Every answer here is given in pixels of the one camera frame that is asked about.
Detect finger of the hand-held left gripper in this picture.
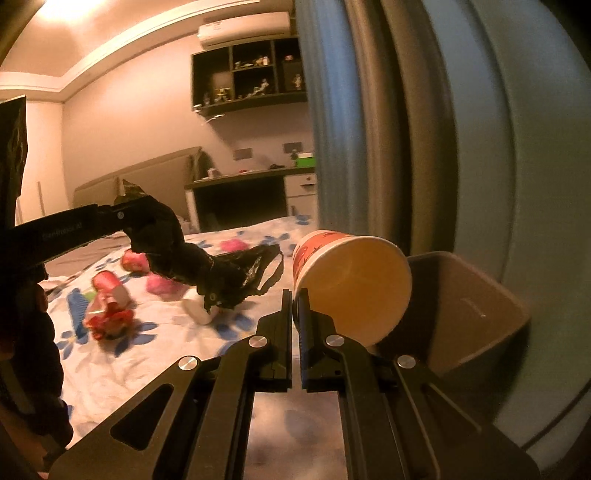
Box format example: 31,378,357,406
110,196,161,234

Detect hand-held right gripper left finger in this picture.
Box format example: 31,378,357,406
48,288,294,480

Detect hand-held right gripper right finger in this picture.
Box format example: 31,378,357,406
294,288,541,480

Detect large orange print paper cup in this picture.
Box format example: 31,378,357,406
292,229,413,348

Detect black plastic bag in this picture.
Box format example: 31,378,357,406
128,198,284,311

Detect grey trash bin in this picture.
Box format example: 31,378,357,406
370,250,532,428

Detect person's left hand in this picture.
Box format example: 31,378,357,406
0,279,71,455

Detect grey blanket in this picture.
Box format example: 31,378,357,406
44,231,134,278

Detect padded headboard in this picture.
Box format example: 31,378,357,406
74,147,204,219

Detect small red paper cup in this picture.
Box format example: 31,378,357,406
91,271,133,308
121,249,151,273

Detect small white cup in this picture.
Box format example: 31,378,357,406
181,295,221,324

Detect crumpled red wrapper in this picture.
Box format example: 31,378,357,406
85,305,137,343

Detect floral bed sheet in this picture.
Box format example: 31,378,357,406
14,215,352,480

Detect dark desk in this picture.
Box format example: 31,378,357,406
185,165,318,232

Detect white drawer cabinet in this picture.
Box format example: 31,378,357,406
285,173,318,217

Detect row of small figurines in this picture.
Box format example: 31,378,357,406
201,54,305,106

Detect white air conditioner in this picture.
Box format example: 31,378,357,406
198,11,291,47

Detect grey blue curtain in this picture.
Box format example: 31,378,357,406
294,0,588,467

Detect dark wall shelf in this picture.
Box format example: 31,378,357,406
191,36,309,117

